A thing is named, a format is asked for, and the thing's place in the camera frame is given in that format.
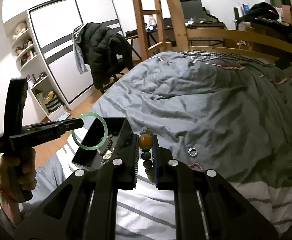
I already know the green jade bangle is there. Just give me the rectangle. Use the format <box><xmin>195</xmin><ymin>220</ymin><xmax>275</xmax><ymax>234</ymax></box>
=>
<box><xmin>71</xmin><ymin>112</ymin><xmax>109</xmax><ymax>151</ymax></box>

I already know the left forearm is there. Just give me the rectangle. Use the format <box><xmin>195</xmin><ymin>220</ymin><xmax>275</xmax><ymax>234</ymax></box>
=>
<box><xmin>0</xmin><ymin>193</ymin><xmax>23</xmax><ymax>235</ymax></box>

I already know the red bead wrist bracelet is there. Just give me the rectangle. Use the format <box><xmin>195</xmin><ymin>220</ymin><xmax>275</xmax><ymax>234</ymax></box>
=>
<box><xmin>0</xmin><ymin>177</ymin><xmax>19</xmax><ymax>203</ymax></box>

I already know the black office chair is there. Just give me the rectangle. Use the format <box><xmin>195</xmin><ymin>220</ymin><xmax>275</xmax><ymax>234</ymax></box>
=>
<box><xmin>100</xmin><ymin>58</ymin><xmax>126</xmax><ymax>94</ymax></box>

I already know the amber bead necklace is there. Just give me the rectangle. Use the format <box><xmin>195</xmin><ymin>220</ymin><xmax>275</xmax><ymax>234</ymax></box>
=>
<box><xmin>138</xmin><ymin>126</ymin><xmax>157</xmax><ymax>184</ymax></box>

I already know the white corner shelf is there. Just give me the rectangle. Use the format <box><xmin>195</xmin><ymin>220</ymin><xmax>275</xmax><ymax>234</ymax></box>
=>
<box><xmin>3</xmin><ymin>10</ymin><xmax>70</xmax><ymax>121</ymax></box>

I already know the white sliding wardrobe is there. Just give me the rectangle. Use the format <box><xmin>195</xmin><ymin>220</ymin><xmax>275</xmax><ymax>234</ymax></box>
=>
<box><xmin>28</xmin><ymin>0</ymin><xmax>125</xmax><ymax>104</ymax></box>

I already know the black jewelry box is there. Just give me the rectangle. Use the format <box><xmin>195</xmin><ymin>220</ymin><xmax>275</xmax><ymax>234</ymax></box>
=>
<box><xmin>72</xmin><ymin>118</ymin><xmax>133</xmax><ymax>170</ymax></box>

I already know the wooden ladder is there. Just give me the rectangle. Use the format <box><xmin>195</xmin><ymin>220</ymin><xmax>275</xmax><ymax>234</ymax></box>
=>
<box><xmin>129</xmin><ymin>0</ymin><xmax>173</xmax><ymax>61</ymax></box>

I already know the white striped pillow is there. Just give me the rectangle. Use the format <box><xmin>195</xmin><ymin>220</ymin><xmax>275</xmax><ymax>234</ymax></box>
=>
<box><xmin>20</xmin><ymin>129</ymin><xmax>292</xmax><ymax>240</ymax></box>

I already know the brown beaded bracelet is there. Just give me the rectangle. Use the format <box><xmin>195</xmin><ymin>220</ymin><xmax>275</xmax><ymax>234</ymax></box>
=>
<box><xmin>96</xmin><ymin>134</ymin><xmax>116</xmax><ymax>167</ymax></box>

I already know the dark wooden desk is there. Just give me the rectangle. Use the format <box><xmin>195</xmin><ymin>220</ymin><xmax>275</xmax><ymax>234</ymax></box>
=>
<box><xmin>124</xmin><ymin>21</ymin><xmax>227</xmax><ymax>61</ymax></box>

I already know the black computer monitor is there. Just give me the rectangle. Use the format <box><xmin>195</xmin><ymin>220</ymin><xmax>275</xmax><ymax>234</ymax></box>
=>
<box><xmin>180</xmin><ymin>0</ymin><xmax>206</xmax><ymax>20</ymax></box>

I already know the wooden bed frame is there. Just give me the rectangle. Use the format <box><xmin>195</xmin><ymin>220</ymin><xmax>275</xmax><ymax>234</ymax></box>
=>
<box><xmin>129</xmin><ymin>0</ymin><xmax>292</xmax><ymax>63</ymax></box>

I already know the left hand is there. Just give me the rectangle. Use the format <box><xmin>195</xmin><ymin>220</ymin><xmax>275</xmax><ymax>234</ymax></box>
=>
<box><xmin>0</xmin><ymin>148</ymin><xmax>37</xmax><ymax>196</ymax></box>

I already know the black clothes pile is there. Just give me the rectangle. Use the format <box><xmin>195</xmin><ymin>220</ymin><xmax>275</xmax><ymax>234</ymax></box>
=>
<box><xmin>236</xmin><ymin>2</ymin><xmax>292</xmax><ymax>44</ymax></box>

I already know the light blue denim garment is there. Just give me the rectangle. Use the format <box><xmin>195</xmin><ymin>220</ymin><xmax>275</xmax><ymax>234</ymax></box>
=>
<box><xmin>72</xmin><ymin>23</ymin><xmax>88</xmax><ymax>74</ymax></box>

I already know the black puffer jacket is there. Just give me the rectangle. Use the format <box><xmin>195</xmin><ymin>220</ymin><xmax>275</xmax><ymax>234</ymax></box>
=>
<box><xmin>80</xmin><ymin>22</ymin><xmax>134</xmax><ymax>90</ymax></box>

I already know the grey duvet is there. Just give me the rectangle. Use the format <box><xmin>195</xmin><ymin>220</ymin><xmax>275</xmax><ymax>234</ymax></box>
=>
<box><xmin>90</xmin><ymin>51</ymin><xmax>292</xmax><ymax>190</ymax></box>

